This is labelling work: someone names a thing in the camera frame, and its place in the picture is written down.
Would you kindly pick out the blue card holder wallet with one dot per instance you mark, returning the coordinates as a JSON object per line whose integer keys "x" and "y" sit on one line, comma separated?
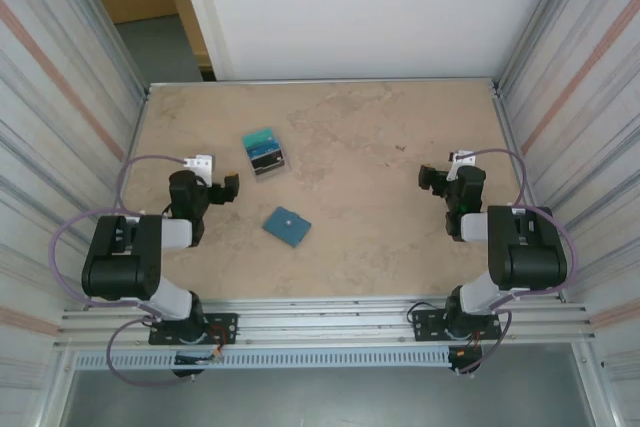
{"x": 287, "y": 227}

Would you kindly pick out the wide aluminium extrusion rail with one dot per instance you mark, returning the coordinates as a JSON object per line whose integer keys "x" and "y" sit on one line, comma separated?
{"x": 325, "y": 332}

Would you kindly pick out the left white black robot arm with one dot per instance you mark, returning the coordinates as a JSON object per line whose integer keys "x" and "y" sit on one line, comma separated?
{"x": 120, "y": 267}

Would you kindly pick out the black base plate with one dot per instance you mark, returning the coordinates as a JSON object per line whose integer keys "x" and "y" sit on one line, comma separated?
{"x": 225, "y": 322}
{"x": 427, "y": 324}

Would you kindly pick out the stack of teal cards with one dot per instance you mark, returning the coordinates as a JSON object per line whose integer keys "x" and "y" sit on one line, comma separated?
{"x": 270, "y": 177}

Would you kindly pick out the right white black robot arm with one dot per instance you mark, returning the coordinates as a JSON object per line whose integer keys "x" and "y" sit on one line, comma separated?
{"x": 530, "y": 262}

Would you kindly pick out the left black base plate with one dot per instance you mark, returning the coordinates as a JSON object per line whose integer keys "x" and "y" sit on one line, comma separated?
{"x": 225, "y": 322}

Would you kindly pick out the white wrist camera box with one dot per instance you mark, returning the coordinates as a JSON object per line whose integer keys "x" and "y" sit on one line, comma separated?
{"x": 200, "y": 164}
{"x": 457, "y": 167}

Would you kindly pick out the teal credit card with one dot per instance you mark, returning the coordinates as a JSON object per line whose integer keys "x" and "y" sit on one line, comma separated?
{"x": 257, "y": 138}

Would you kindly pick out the thin aluminium table rail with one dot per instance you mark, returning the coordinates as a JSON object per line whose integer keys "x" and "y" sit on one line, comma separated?
{"x": 325, "y": 82}

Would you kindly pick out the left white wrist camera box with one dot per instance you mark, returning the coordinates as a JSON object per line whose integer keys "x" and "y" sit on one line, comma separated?
{"x": 200, "y": 164}

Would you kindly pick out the blue credit card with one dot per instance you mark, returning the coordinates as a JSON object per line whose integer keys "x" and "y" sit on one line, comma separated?
{"x": 265, "y": 149}

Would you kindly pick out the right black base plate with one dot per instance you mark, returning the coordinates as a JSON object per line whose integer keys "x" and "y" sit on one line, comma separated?
{"x": 427, "y": 324}

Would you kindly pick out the black credit card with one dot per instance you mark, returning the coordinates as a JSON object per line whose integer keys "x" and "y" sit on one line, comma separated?
{"x": 267, "y": 163}

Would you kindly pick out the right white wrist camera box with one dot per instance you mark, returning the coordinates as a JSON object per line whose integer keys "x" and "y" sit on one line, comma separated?
{"x": 457, "y": 167}

